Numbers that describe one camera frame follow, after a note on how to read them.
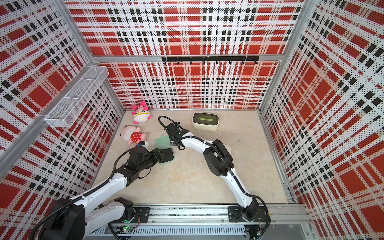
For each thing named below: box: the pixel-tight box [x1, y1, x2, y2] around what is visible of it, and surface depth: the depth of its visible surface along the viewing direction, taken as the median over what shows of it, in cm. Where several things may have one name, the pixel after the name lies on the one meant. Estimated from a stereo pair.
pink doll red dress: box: [119, 125, 147, 145], surface depth 101 cm
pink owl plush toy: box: [131, 100, 152, 125], surface depth 113 cm
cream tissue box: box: [192, 112, 220, 131], surface depth 110 cm
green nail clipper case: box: [154, 135, 175, 165], surface depth 99 cm
